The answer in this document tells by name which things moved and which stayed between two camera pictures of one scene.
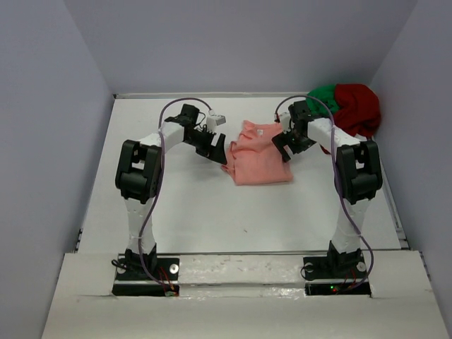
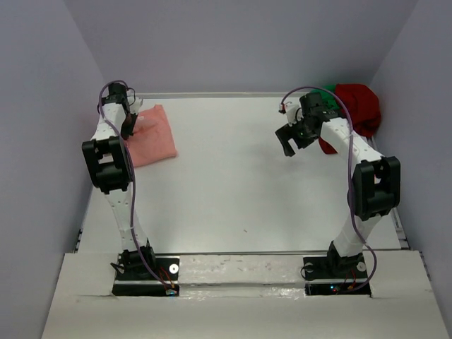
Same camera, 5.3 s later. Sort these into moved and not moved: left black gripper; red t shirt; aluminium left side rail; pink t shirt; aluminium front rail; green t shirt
Moved: left black gripper; pink t shirt
Not moved: aluminium left side rail; aluminium front rail; green t shirt; red t shirt
